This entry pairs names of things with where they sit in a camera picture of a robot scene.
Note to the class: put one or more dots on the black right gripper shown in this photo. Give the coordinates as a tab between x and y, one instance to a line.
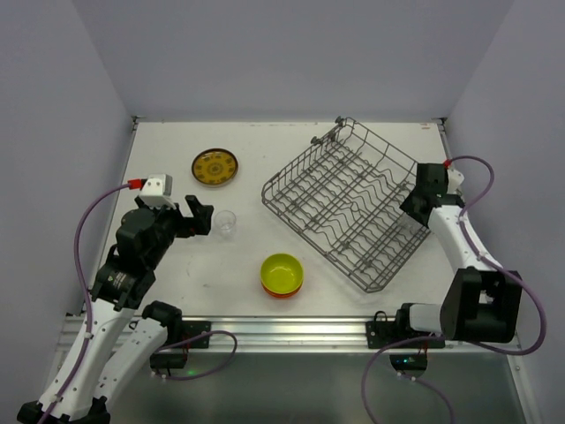
415	206

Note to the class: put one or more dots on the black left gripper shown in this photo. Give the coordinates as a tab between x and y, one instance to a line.
186	221

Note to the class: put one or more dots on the yellow patterned plate dark rim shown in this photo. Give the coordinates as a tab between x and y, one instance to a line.
215	167

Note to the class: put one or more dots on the lime green bowl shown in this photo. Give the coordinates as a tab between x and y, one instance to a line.
281	273

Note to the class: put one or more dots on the orange bowl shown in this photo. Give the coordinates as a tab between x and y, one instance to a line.
281	295

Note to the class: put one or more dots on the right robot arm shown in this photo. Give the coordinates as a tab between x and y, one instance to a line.
482	303

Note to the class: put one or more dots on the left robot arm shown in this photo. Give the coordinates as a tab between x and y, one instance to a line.
97	369

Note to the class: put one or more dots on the left controller box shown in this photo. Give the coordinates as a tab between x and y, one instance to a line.
167	361

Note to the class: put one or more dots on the controller box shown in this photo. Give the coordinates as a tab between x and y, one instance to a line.
167	361
409	362

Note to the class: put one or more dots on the right controller box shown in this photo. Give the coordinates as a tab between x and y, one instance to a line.
409	362

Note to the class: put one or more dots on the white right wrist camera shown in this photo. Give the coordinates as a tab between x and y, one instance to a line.
455	180

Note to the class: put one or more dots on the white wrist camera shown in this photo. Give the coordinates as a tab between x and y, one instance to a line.
455	180
156	191

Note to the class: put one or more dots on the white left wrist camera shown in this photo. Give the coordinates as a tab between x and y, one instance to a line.
156	191

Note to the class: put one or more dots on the grey wire dish rack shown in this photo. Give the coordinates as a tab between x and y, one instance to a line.
342	196

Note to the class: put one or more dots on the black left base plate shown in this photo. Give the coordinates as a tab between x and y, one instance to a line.
192	329

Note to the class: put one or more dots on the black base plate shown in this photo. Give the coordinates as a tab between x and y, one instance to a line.
379	334
192	329

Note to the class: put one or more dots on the aluminium mounting rail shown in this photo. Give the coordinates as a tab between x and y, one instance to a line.
281	335

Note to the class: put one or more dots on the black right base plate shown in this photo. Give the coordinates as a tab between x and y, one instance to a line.
379	334

